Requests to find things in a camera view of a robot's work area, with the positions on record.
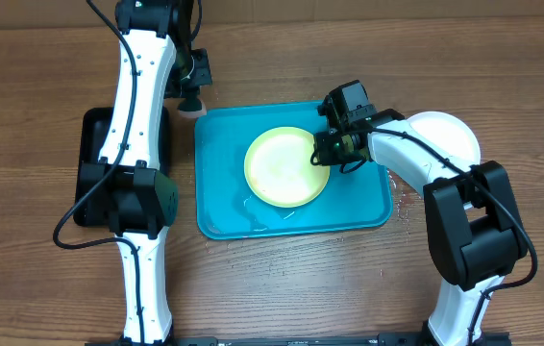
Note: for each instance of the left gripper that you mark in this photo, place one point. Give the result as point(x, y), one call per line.
point(190, 91)

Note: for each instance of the yellow-green plate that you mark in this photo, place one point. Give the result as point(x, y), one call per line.
point(278, 170)

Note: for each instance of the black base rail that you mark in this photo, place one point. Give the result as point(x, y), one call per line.
point(296, 341)

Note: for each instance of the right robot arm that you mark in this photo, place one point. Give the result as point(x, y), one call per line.
point(476, 238)

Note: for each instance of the green and pink sponge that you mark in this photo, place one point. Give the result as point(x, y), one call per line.
point(192, 107)

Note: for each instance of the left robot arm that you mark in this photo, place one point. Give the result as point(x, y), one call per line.
point(123, 180)

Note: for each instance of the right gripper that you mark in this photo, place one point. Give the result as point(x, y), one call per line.
point(325, 156)

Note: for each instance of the white plate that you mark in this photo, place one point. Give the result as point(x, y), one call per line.
point(448, 133)

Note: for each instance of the teal serving tray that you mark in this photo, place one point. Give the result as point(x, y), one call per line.
point(226, 206)

